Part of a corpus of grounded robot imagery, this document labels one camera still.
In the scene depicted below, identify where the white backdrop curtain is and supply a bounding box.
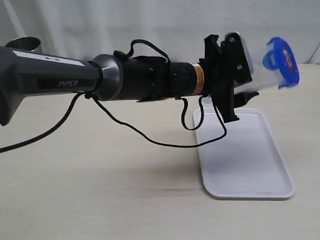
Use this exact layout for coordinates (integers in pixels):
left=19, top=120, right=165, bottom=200
left=0, top=0, right=320, bottom=64

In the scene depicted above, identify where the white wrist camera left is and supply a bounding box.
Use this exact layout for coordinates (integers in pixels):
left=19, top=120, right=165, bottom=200
left=221, top=32, right=253, bottom=85

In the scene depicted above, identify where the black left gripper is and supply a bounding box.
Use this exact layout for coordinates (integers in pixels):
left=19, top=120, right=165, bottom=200
left=199, top=34, right=259, bottom=123

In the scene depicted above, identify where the black camera cable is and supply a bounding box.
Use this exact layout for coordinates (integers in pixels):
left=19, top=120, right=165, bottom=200
left=0, top=39, right=228, bottom=154

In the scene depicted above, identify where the blue container lid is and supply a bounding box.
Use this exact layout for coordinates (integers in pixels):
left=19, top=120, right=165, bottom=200
left=262, top=36, right=300, bottom=89

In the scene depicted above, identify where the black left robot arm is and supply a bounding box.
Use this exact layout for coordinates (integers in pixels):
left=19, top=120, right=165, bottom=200
left=0, top=32, right=259, bottom=126

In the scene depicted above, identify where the clear plastic container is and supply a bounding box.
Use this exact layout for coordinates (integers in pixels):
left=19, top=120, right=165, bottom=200
left=234, top=45, right=284, bottom=95

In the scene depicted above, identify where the stainless steel cup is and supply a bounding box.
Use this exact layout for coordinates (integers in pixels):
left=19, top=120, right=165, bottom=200
left=4, top=36, right=43, bottom=53

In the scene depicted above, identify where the white plastic tray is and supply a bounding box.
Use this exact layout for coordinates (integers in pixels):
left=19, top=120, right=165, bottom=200
left=198, top=108, right=296, bottom=201

